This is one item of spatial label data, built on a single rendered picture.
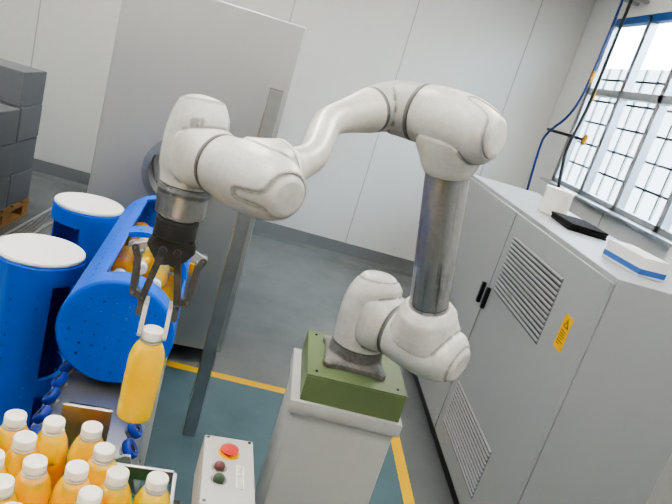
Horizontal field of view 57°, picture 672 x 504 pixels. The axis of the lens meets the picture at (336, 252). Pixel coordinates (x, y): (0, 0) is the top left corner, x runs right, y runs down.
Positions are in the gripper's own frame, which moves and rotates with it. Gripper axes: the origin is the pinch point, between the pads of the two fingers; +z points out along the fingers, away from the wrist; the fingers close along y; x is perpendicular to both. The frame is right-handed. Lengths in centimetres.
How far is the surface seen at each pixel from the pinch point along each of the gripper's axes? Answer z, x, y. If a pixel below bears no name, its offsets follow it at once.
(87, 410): 28.9, -10.9, 9.8
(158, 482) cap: 24.8, 13.3, -7.0
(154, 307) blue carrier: 15.2, -38.0, 1.9
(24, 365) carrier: 65, -84, 39
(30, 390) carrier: 75, -85, 37
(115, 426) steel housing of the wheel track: 40.8, -23.9, 4.3
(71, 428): 33.8, -10.9, 12.3
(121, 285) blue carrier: 11.2, -38.0, 10.6
